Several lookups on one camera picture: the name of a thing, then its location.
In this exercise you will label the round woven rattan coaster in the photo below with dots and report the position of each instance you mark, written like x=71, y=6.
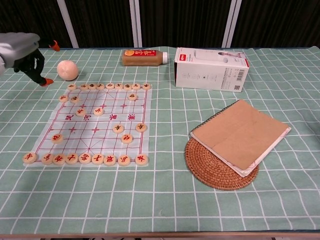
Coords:
x=212, y=172

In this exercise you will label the white red product box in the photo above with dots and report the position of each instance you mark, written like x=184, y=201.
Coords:
x=207, y=75

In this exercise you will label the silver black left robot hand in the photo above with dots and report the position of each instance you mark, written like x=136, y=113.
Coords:
x=17, y=50

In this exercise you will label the white partition frame post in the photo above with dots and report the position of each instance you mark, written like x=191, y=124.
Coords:
x=230, y=25
x=136, y=25
x=67, y=22

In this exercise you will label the green checked tablecloth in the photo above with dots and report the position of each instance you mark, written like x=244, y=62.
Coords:
x=160, y=200

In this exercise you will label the translucent plastic chess board sheet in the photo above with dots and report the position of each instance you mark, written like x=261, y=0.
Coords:
x=100, y=146

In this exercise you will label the black corrugated partition panel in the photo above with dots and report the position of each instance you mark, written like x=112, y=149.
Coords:
x=182, y=22
x=30, y=17
x=100, y=22
x=280, y=22

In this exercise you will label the peach coloured ball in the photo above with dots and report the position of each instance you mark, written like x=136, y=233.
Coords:
x=67, y=70

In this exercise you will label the orange juice bottle red label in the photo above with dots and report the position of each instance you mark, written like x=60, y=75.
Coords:
x=142, y=61

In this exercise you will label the brown cover spiral notebook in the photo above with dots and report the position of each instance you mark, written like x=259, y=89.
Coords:
x=240, y=130

